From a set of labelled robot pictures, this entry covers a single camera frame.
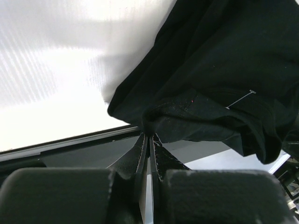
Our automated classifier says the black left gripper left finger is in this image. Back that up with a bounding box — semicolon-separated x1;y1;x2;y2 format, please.
0;134;148;224

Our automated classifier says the aluminium front rail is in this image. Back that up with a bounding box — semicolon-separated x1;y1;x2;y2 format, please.
0;126;141;172

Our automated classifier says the black t shirt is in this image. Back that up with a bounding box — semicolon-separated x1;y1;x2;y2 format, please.
108;0;299;164

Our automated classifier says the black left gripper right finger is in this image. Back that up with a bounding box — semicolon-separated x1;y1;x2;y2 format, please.
149;135;294;224

